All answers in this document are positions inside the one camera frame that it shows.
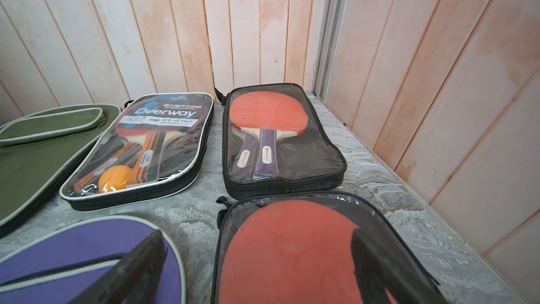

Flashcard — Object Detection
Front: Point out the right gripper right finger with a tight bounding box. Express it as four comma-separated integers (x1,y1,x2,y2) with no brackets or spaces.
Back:
351,229,447,303

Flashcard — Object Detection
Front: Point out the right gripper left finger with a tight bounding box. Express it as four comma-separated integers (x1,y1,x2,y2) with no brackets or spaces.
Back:
71,230,167,303

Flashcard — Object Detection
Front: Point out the purple paddle cover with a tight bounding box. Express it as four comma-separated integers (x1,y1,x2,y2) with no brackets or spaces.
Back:
1,215,187,303

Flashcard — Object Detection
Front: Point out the red paddle case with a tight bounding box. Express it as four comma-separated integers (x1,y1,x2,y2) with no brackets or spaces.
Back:
217,83,347,200
209,191,442,303

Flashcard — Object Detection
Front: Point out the Deerway paddle set pack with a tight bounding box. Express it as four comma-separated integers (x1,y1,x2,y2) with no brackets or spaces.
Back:
59,92,214,211

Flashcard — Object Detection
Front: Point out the green paddle cover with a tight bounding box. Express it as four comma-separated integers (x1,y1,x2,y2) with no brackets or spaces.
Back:
1,104,122,236

